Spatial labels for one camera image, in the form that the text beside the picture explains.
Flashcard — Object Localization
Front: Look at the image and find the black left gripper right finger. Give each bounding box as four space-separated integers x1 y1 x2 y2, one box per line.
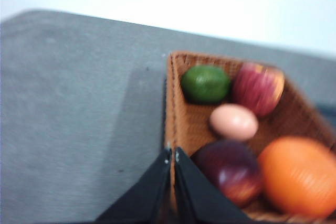
175 147 252 224

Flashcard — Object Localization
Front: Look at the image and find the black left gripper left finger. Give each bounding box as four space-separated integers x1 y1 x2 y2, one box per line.
95 148 172 224

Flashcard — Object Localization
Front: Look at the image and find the beige egg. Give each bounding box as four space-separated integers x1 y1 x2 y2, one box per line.
210 103 258 141

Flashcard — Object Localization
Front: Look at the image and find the brown wicker basket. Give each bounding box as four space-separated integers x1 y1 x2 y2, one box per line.
166 52 336 222

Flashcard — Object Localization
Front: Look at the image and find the dark purple plum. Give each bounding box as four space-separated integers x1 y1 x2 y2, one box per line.
191 140 261 208

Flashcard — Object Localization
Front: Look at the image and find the orange tangerine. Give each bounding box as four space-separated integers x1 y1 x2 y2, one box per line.
258 136 336 219

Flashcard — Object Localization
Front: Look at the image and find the green lime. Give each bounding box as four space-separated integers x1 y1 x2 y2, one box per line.
181 65 231 104

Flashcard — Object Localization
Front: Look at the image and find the red apple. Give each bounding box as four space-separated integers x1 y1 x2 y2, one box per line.
232 62 285 116

